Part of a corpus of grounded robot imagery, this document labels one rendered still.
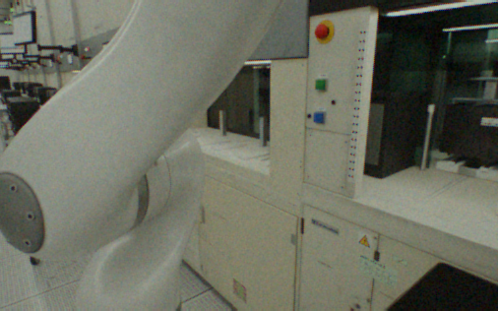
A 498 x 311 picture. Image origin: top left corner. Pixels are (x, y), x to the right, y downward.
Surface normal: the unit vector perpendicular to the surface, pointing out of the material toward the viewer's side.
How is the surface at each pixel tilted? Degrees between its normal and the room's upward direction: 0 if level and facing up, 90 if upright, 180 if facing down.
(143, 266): 29
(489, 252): 90
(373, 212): 90
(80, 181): 78
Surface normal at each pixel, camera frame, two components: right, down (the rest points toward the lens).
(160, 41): -0.18, 0.36
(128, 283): 0.18, -0.63
